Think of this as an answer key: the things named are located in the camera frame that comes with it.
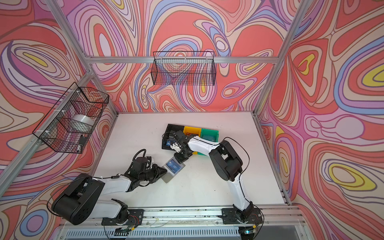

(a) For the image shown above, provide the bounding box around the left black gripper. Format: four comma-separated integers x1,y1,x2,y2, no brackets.
137,164,168,184

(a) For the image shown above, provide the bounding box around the blue VIP credit card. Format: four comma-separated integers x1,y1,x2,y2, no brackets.
166,159,183,174

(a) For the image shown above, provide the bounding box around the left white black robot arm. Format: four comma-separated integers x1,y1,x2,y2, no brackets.
51,156,168,226

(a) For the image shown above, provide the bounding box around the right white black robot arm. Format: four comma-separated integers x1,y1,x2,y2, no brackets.
170,131,254,223

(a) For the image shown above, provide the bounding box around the black plastic bin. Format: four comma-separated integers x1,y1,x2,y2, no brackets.
162,124,185,151

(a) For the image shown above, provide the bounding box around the yellow plastic bin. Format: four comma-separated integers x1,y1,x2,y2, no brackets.
183,126,202,137

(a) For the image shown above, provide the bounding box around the green plastic bin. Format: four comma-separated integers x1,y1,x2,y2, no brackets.
200,129,219,142

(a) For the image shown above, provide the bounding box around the silver tape roll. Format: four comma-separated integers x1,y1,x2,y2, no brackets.
70,115,95,133

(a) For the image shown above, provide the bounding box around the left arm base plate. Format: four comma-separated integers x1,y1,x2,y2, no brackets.
102,209,144,227

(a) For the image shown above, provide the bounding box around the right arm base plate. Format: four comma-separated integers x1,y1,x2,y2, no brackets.
219,207,264,226

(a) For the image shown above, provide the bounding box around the back black wire basket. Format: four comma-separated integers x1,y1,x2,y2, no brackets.
151,51,217,87

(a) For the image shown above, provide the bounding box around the black wire basket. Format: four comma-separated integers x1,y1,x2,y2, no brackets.
33,83,110,154
151,51,217,87

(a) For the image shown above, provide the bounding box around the left black wire basket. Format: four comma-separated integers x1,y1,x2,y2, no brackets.
33,83,110,154

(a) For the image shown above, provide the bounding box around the aluminium front rail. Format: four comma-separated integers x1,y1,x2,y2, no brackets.
59,205,307,229

